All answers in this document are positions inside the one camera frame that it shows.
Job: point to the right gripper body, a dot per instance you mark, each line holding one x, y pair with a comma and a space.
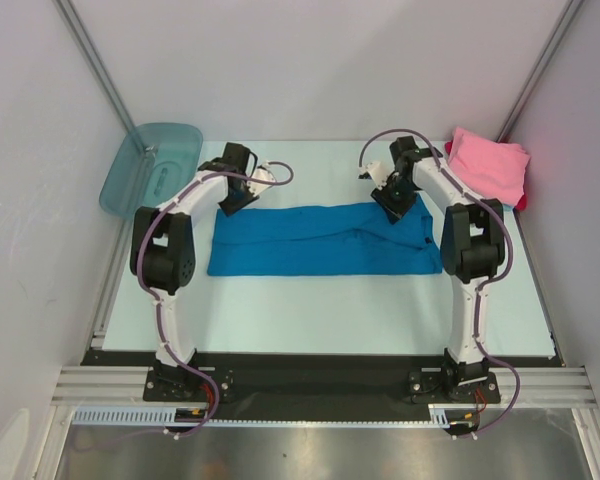
395, 203

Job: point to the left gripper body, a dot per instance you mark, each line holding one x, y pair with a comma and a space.
237, 200

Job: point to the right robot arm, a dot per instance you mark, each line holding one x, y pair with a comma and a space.
476, 248

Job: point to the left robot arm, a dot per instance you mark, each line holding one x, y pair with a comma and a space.
163, 257

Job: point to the teal translucent plastic bin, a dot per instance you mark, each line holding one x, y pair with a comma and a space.
154, 162

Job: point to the pink folded t-shirt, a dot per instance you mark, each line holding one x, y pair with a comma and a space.
487, 165

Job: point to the light blue folded t-shirt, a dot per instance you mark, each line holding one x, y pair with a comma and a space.
507, 205

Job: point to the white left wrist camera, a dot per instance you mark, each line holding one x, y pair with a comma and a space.
261, 179

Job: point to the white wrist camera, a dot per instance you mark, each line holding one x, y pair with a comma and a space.
261, 179
376, 171

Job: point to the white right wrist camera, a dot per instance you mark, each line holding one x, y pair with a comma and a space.
376, 171

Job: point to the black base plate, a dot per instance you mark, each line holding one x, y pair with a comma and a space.
328, 387

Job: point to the white slotted cable duct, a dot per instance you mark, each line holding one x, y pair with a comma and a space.
175, 417

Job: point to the aluminium front rail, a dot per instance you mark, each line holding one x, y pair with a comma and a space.
558, 388

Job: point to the left aluminium frame post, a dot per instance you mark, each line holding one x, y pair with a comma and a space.
88, 49

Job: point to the aluminium frame post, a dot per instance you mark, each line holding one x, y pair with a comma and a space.
88, 49
551, 47

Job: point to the right aluminium frame post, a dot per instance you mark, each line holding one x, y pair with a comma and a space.
551, 47

